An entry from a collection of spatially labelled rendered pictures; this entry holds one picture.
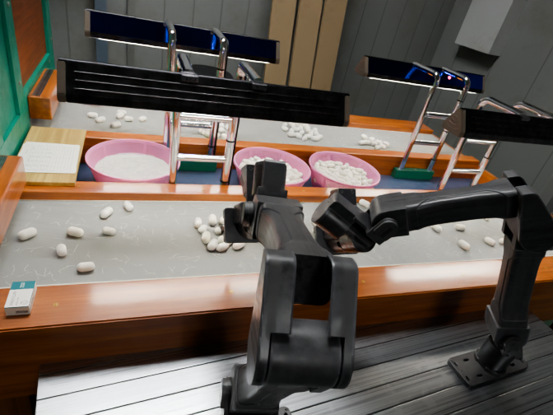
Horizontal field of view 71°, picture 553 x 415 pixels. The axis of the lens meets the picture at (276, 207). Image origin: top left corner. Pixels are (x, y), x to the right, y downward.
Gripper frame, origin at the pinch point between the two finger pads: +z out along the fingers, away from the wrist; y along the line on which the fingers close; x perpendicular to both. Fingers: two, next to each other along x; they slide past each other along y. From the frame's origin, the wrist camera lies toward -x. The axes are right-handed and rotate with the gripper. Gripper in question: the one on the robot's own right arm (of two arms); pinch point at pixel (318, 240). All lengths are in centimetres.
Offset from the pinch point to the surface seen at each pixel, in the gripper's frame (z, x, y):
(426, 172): 49, -30, -79
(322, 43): 149, -144, -84
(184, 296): -5.9, 10.4, 32.3
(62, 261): 7, 3, 55
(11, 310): -8, 11, 60
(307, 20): 140, -153, -68
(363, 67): 38, -67, -41
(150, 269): 4.0, 5.3, 38.3
